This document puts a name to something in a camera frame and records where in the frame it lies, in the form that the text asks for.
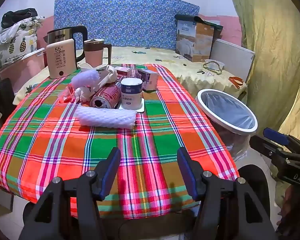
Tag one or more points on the small pink and white box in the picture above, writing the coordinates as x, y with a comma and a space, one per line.
150, 80

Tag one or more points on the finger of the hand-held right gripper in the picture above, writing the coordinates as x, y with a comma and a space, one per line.
263, 145
276, 136

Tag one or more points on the black bag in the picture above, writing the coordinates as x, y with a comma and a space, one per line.
18, 17

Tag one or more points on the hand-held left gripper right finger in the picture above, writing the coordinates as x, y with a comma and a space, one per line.
187, 172

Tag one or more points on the steel electric kettle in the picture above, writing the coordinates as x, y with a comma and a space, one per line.
65, 33

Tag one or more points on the cream water warmer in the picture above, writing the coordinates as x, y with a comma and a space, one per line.
61, 58

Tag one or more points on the crumpled white tissue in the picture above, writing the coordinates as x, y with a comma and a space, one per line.
82, 93

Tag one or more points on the white trash bin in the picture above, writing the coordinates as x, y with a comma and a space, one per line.
227, 110

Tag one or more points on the person's right hand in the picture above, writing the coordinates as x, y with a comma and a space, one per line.
293, 206

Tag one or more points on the small red box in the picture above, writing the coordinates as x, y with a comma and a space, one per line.
122, 70

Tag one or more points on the cardboard quilt box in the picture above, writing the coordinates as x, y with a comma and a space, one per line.
193, 42

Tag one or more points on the yellow-green curtain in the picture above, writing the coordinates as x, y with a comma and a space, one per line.
272, 55

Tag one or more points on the long white foam net sleeve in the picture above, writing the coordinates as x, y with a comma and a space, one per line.
106, 117

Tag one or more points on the white board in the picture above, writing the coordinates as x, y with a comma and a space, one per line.
232, 57

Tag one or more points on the pink mug with brown lid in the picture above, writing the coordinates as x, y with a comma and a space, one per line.
93, 53

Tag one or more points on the pink storage box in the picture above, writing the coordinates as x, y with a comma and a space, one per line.
27, 70

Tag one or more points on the plaid tablecloth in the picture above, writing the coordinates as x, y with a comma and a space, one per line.
65, 142

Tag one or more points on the orange tape roll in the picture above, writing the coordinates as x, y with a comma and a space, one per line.
236, 81

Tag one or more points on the black case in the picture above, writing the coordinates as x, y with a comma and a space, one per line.
1, 100

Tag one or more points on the red drink can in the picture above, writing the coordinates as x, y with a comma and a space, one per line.
106, 96

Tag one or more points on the short white foam net sleeve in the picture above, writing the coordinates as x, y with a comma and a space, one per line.
86, 78

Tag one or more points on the cream canvas bag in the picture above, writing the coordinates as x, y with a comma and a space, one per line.
107, 76

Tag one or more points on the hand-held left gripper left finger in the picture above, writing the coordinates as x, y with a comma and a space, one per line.
112, 170

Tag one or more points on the clear plastic container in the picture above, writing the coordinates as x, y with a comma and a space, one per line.
218, 64

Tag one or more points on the white paper cup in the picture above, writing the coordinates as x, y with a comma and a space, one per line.
86, 67

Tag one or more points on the blue patterned mattress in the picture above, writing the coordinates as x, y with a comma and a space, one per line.
127, 17

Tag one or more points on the pink plastic bag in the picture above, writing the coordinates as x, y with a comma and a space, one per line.
66, 93

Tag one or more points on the pineapple print bag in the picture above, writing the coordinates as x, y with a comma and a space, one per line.
13, 45

